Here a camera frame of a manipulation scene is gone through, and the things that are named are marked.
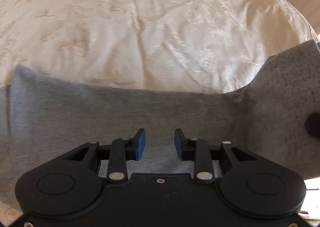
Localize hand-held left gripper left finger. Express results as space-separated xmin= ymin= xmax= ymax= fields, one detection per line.
xmin=62 ymin=129 xmax=147 ymax=183

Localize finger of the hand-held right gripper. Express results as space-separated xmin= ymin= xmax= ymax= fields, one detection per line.
xmin=305 ymin=113 xmax=320 ymax=140

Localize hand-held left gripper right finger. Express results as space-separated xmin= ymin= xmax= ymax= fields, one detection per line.
xmin=174 ymin=128 xmax=258 ymax=183

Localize grey pants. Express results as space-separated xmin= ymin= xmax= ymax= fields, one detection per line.
xmin=0 ymin=39 xmax=320 ymax=214

